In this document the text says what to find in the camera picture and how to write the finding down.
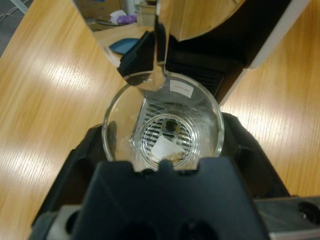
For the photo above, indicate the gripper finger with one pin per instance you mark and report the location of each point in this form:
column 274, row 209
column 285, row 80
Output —
column 250, row 162
column 80, row 170

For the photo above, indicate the clear glass cup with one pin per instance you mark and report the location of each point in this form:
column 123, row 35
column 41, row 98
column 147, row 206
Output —
column 200, row 112

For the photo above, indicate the white capsule coffee machine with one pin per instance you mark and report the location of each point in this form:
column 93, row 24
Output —
column 225, row 30

